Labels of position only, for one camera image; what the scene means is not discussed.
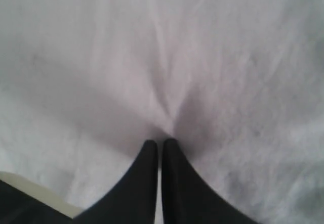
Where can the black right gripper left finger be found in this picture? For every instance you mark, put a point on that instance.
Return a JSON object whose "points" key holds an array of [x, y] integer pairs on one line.
{"points": [[133, 198]]}

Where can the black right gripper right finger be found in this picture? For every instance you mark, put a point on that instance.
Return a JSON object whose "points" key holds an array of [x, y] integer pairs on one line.
{"points": [[186, 197]]}

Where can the white t-shirt red Chinese logo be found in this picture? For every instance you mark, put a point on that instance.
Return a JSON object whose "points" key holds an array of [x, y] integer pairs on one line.
{"points": [[238, 82]]}

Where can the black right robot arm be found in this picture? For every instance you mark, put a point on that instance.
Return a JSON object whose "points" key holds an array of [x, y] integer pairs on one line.
{"points": [[21, 205]]}

